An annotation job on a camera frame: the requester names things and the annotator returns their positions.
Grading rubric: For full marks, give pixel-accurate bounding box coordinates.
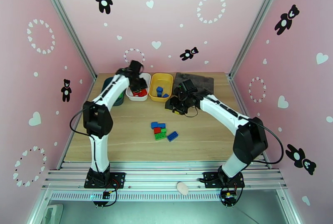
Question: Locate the beige oval object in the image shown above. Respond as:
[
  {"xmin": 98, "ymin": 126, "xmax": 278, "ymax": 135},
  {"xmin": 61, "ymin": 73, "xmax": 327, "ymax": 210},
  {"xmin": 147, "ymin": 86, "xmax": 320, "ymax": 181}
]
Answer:
[{"xmin": 176, "ymin": 182, "xmax": 189, "ymax": 195}]

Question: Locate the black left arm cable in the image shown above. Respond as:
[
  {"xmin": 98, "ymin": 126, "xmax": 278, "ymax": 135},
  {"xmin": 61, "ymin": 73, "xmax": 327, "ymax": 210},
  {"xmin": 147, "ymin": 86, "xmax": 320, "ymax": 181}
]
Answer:
[{"xmin": 69, "ymin": 107, "xmax": 92, "ymax": 138}]

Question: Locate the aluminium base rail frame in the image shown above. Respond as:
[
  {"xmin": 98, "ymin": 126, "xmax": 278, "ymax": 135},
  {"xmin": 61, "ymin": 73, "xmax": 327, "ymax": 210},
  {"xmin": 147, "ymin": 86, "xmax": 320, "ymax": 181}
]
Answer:
[{"xmin": 41, "ymin": 160, "xmax": 288, "ymax": 191}]

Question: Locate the slotted grey cable duct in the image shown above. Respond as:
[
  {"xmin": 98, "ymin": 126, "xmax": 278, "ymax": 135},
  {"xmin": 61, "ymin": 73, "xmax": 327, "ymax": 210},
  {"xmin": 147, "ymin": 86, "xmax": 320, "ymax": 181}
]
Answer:
[{"xmin": 49, "ymin": 190, "xmax": 281, "ymax": 202}]

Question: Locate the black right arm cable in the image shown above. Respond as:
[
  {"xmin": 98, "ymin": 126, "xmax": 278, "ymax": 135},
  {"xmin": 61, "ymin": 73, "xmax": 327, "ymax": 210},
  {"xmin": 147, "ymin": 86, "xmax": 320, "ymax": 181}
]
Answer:
[{"xmin": 251, "ymin": 124, "xmax": 285, "ymax": 165}]

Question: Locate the dark teal plastic bin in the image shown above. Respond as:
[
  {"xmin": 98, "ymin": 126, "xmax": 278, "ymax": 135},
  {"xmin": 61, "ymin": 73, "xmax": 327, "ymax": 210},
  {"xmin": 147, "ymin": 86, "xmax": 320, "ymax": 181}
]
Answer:
[{"xmin": 102, "ymin": 77, "xmax": 125, "ymax": 107}]

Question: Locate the yellow plastic bin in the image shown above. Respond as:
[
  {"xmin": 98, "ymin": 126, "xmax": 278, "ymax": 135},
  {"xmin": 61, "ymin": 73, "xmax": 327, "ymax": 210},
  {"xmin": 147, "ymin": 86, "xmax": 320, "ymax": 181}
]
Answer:
[{"xmin": 148, "ymin": 72, "xmax": 174, "ymax": 102}]

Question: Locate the white plastic bin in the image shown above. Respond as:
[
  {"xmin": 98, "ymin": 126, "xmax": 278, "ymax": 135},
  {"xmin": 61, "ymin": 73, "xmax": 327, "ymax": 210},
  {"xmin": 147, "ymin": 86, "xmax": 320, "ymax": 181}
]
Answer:
[{"xmin": 125, "ymin": 72, "xmax": 152, "ymax": 102}]

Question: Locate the black compartment organizer box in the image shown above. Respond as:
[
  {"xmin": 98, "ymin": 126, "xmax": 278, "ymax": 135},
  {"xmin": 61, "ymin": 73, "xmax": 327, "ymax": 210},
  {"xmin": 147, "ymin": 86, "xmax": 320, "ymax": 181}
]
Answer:
[{"xmin": 173, "ymin": 72, "xmax": 215, "ymax": 96}]

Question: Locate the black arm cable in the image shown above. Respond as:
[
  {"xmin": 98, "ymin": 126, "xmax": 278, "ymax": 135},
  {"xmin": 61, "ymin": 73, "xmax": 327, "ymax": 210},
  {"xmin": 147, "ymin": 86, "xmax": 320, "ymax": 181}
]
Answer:
[
  {"xmin": 251, "ymin": 124, "xmax": 285, "ymax": 165},
  {"xmin": 69, "ymin": 107, "xmax": 92, "ymax": 138}
]

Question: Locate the white plastic object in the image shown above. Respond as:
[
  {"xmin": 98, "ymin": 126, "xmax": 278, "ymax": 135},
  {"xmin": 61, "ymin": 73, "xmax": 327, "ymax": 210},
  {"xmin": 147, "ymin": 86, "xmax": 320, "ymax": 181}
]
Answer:
[{"xmin": 42, "ymin": 204, "xmax": 64, "ymax": 224}]

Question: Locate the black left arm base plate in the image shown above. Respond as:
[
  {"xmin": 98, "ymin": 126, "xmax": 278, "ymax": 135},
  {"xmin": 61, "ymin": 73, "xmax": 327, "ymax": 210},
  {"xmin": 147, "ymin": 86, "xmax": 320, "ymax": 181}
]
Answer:
[{"xmin": 84, "ymin": 172, "xmax": 126, "ymax": 189}]

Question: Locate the aluminium corner post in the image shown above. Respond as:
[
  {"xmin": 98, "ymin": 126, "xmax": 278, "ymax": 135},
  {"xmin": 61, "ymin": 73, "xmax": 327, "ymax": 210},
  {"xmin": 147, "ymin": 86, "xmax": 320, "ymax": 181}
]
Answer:
[
  {"xmin": 36, "ymin": 0, "xmax": 97, "ymax": 81},
  {"xmin": 228, "ymin": 0, "xmax": 289, "ymax": 79}
]

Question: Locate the small circuit board yellow connector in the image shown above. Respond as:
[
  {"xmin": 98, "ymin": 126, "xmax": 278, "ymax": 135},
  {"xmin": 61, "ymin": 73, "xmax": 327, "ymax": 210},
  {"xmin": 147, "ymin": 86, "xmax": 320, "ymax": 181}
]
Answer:
[{"xmin": 221, "ymin": 190, "xmax": 238, "ymax": 204}]

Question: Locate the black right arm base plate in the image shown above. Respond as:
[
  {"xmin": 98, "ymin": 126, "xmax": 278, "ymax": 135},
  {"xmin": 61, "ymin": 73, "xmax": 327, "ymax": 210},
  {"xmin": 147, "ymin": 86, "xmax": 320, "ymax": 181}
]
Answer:
[{"xmin": 203, "ymin": 172, "xmax": 246, "ymax": 189}]

